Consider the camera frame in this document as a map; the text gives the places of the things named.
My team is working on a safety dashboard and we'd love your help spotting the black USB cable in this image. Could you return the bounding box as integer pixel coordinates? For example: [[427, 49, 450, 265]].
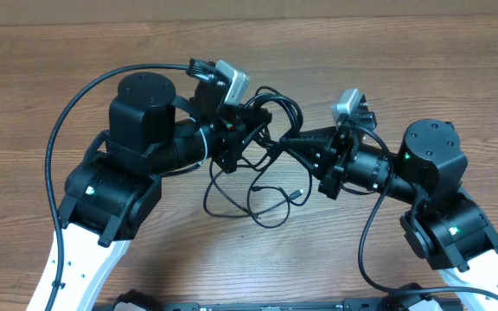
[[202, 86, 315, 230]]

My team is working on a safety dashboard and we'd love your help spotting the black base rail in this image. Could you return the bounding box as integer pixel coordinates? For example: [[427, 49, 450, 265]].
[[97, 282, 462, 311]]

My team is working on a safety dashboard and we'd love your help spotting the black left camera cable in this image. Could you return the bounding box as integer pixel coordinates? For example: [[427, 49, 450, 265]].
[[43, 63, 189, 311]]

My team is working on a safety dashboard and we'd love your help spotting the black camera cable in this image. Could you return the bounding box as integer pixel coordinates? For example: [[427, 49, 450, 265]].
[[43, 63, 189, 311], [342, 124, 498, 311]]

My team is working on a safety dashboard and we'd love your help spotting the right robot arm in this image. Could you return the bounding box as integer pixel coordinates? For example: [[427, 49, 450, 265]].
[[279, 117, 498, 310]]

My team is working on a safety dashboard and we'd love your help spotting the black right camera cable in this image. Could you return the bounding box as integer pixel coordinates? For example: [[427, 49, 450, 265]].
[[342, 124, 498, 311]]

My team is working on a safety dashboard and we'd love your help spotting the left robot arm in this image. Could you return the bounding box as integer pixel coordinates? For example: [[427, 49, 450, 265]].
[[28, 72, 271, 310]]

